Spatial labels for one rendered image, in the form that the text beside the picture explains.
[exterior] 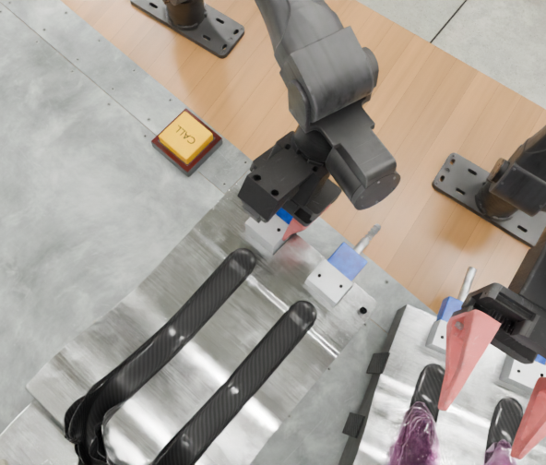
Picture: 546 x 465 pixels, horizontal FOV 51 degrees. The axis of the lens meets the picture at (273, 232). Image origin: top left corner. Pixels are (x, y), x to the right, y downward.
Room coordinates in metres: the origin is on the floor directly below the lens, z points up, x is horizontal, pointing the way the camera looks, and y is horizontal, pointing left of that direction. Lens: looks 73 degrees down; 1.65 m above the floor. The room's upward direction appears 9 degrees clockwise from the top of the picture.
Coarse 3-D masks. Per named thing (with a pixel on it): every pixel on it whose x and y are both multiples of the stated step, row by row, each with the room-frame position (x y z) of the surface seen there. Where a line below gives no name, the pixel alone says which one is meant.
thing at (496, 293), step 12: (492, 288) 0.11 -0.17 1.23; (504, 288) 0.11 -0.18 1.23; (468, 300) 0.11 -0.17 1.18; (480, 300) 0.11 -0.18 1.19; (492, 300) 0.10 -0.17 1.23; (504, 300) 0.10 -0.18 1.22; (516, 300) 0.10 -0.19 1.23; (504, 312) 0.10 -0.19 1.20; (516, 312) 0.09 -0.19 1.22; (528, 312) 0.09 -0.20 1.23; (540, 312) 0.09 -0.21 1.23
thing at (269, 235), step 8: (280, 208) 0.25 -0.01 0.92; (280, 216) 0.24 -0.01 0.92; (288, 216) 0.24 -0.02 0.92; (248, 224) 0.22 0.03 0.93; (256, 224) 0.22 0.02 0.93; (264, 224) 0.22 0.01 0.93; (272, 224) 0.22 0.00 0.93; (280, 224) 0.23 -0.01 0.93; (288, 224) 0.23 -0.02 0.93; (248, 232) 0.22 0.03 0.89; (256, 232) 0.21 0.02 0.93; (264, 232) 0.21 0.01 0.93; (272, 232) 0.21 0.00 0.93; (280, 232) 0.22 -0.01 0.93; (256, 240) 0.21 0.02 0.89; (264, 240) 0.20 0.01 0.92; (272, 240) 0.20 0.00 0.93; (280, 240) 0.21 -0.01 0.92; (272, 248) 0.20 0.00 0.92
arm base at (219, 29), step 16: (144, 0) 0.63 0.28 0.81; (160, 0) 0.63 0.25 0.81; (192, 0) 0.59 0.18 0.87; (160, 16) 0.60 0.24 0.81; (176, 16) 0.58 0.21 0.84; (192, 16) 0.59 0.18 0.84; (208, 16) 0.61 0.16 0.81; (224, 16) 0.62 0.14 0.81; (192, 32) 0.58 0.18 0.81; (208, 32) 0.58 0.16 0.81; (224, 32) 0.59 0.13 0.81; (240, 32) 0.59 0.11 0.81; (208, 48) 0.55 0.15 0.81
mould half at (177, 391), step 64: (192, 256) 0.18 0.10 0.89; (256, 256) 0.19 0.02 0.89; (320, 256) 0.20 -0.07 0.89; (128, 320) 0.08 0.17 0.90; (256, 320) 0.10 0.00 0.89; (320, 320) 0.12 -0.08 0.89; (64, 384) -0.01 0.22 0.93; (192, 384) 0.01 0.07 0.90; (0, 448) -0.10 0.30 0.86; (64, 448) -0.09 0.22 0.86; (128, 448) -0.07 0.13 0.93; (256, 448) -0.05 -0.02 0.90
